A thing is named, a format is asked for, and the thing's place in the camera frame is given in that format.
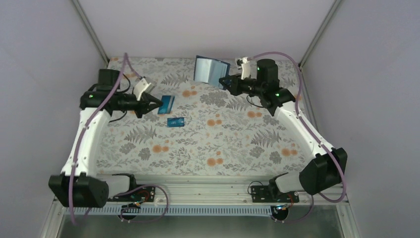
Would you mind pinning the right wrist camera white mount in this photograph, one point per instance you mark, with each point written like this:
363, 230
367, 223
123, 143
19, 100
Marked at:
243, 64

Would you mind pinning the blue card holder wallet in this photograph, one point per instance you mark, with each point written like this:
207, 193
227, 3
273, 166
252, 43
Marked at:
209, 71

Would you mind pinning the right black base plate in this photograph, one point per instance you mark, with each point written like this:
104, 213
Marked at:
262, 194

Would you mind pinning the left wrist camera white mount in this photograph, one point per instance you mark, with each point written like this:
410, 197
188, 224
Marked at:
145, 85

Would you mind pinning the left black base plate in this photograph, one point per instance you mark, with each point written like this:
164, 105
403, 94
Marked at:
146, 194

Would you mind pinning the floral patterned table mat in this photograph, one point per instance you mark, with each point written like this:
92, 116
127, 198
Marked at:
224, 135

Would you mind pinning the grey slotted cable duct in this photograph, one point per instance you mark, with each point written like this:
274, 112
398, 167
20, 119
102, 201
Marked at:
180, 210

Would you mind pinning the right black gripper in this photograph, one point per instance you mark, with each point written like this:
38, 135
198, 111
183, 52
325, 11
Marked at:
234, 88

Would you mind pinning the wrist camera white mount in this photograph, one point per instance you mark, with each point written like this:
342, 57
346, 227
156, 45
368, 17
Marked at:
243, 64
145, 85

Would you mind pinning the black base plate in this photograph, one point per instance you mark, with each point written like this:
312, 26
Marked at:
262, 194
146, 194

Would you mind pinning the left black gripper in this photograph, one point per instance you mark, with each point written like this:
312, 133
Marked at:
144, 106

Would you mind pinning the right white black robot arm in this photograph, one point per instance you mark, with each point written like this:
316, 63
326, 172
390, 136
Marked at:
326, 164

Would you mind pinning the aluminium rail frame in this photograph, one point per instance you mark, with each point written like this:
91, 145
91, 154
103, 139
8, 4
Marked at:
202, 190

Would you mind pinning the blue credit card with chip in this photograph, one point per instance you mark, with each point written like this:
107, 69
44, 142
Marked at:
167, 104

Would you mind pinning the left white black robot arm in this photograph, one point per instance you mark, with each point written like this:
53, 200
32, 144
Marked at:
78, 184

